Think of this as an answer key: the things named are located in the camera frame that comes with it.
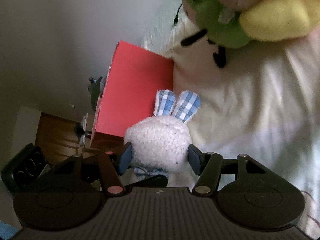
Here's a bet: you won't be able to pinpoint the dark green plant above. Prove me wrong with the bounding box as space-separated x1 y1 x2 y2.
88 76 103 111

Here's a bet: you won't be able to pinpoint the white bed sheet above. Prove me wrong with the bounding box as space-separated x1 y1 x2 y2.
142 0 320 238

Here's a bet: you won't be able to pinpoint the green pea plush toy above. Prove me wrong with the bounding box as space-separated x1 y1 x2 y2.
173 0 253 68

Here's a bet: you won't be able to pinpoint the white bunny plush plaid ears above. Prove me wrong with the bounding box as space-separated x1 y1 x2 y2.
124 89 201 180

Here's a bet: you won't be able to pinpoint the yellow tiger plush toy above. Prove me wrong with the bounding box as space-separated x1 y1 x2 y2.
239 0 319 42

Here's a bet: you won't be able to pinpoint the brown wooden door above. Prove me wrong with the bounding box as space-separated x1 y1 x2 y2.
35 113 95 165

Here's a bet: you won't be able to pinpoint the red cardboard box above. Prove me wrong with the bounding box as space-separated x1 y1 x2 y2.
92 41 174 140

